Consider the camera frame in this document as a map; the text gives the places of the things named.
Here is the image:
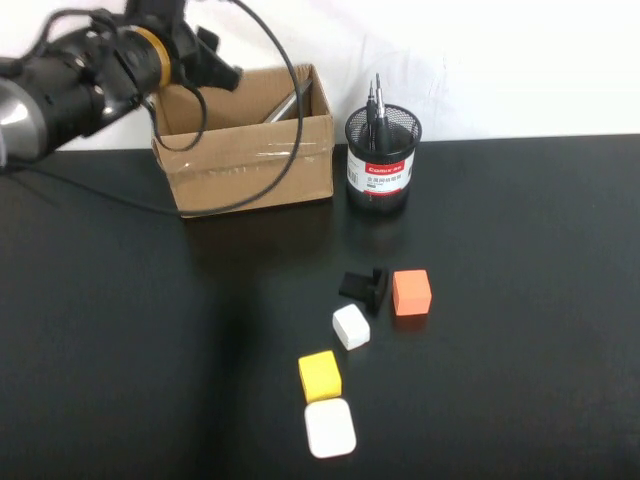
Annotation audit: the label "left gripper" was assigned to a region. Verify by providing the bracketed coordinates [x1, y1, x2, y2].
[117, 0, 245, 96]

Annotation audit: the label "red-handled scissors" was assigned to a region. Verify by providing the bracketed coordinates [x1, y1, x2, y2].
[263, 77, 315, 124]

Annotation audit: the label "slim black screwdriver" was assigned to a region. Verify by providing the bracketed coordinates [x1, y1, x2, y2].
[366, 79, 377, 149]

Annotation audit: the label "thick black-handled screwdriver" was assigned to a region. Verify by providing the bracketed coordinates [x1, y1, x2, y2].
[374, 72, 390, 151]

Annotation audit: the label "open brown cardboard box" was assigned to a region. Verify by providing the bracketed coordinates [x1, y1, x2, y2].
[149, 63, 336, 220]

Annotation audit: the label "black mesh pen holder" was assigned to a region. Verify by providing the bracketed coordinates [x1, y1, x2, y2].
[344, 103, 422, 216]

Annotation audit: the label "small white foam block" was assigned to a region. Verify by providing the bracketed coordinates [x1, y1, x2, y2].
[331, 302, 372, 351]

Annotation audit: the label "orange foam block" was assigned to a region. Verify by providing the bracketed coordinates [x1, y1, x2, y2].
[390, 268, 432, 317]

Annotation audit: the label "yellow foam block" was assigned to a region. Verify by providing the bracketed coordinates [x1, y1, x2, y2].
[297, 349, 343, 403]

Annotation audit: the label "large white foam block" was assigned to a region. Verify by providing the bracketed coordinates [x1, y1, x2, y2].
[303, 396, 358, 459]

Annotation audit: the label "black plastic bracket part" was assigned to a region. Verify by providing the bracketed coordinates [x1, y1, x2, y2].
[337, 266, 390, 316]

